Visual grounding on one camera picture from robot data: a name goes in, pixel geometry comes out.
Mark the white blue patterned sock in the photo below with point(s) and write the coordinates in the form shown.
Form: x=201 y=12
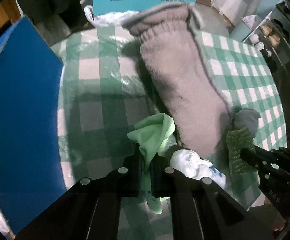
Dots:
x=193 y=166

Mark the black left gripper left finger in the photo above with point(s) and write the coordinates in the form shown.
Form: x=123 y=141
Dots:
x=133 y=177

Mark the blue cardboard box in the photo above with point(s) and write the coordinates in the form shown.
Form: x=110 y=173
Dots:
x=31 y=178

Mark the person's right hand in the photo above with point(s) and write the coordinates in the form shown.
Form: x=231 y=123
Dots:
x=278 y=223

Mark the white shoe rack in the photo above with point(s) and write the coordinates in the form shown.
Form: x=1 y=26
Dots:
x=271 y=36

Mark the light green sock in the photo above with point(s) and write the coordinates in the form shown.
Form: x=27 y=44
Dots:
x=152 y=135

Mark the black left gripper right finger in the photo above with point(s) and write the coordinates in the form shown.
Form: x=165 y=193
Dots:
x=162 y=177

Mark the green checkered tablecloth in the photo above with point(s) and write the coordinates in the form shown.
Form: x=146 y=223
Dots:
x=105 y=89

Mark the green scouring pad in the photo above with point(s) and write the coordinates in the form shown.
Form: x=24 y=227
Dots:
x=236 y=141

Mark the white plastic bag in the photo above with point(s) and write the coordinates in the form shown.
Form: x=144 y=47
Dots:
x=112 y=18

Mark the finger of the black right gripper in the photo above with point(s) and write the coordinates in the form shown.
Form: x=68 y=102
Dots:
x=259 y=159

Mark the pinkish grey fleece pants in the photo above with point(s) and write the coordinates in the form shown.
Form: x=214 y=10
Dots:
x=175 y=62

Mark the grey knit sock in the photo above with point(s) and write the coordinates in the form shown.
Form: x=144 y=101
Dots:
x=247 y=118

